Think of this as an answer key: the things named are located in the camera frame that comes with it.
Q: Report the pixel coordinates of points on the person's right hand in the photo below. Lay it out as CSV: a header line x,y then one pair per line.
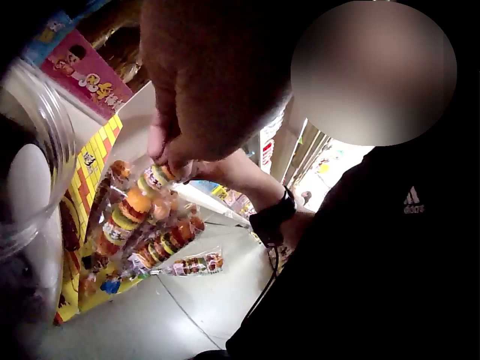
x,y
240,172

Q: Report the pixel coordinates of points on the person's left hand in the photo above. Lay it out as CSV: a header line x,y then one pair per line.
x,y
210,82

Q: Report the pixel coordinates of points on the person's right fingers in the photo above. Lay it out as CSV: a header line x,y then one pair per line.
x,y
185,175

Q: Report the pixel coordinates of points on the person's left fingers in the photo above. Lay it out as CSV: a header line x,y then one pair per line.
x,y
176,153

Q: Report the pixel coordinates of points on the burger candy strip packet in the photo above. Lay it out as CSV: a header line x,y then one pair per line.
x,y
131,213

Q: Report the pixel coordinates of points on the black wrist band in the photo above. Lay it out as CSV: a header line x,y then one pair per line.
x,y
275,213

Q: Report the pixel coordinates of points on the person's body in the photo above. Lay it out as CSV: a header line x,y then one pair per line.
x,y
375,262

